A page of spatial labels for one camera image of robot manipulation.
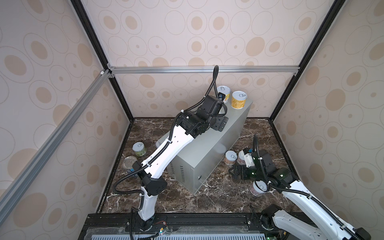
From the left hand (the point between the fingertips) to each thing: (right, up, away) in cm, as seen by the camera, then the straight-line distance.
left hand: (221, 114), depth 68 cm
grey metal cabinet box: (-8, -17, -7) cm, 20 cm away
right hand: (+9, -28, +9) cm, 31 cm away
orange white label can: (+10, -24, +24) cm, 36 cm away
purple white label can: (+25, -41, +18) cm, 51 cm away
